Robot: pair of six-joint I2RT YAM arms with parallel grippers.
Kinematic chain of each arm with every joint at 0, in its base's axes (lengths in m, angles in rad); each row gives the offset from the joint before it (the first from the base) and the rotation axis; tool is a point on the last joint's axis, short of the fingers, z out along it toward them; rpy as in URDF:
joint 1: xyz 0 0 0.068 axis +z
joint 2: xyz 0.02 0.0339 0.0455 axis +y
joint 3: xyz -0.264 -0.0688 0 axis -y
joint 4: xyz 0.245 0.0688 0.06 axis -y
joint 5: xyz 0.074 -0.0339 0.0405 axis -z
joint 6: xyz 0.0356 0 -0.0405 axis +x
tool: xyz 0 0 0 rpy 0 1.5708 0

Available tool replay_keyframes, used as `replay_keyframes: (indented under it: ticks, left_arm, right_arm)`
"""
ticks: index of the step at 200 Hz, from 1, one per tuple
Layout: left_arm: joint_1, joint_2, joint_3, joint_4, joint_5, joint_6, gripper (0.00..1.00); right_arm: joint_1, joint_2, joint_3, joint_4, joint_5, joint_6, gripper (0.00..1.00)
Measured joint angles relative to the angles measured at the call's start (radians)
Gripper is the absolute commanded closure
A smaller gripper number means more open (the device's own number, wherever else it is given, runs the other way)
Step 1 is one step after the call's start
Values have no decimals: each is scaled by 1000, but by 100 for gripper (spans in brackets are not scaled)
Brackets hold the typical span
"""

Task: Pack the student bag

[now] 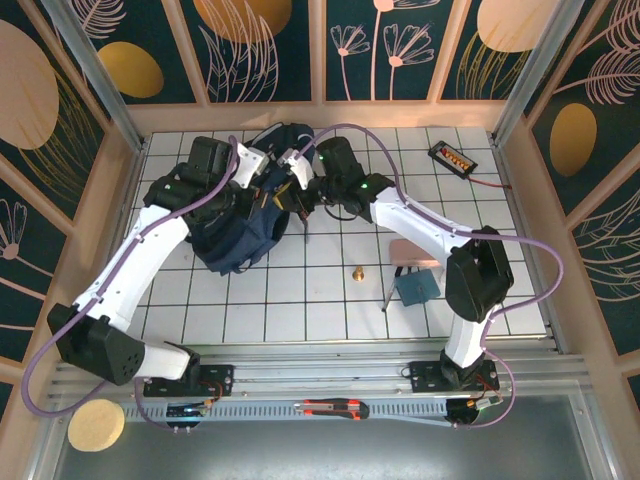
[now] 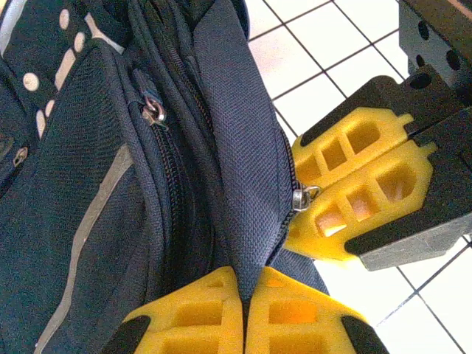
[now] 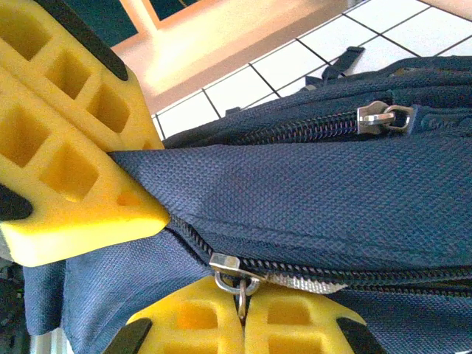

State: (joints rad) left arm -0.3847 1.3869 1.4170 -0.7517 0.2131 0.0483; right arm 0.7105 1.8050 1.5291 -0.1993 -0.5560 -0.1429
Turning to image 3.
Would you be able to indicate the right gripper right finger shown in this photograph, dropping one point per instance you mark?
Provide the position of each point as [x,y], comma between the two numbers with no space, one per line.
[295,332]

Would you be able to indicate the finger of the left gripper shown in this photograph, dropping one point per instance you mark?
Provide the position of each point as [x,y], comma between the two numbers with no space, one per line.
[92,221]
[85,85]

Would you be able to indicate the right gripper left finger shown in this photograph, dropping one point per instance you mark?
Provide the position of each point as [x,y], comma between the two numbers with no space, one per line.
[184,332]

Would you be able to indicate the navy blue backpack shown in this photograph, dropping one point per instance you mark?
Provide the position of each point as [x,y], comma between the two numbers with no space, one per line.
[295,203]

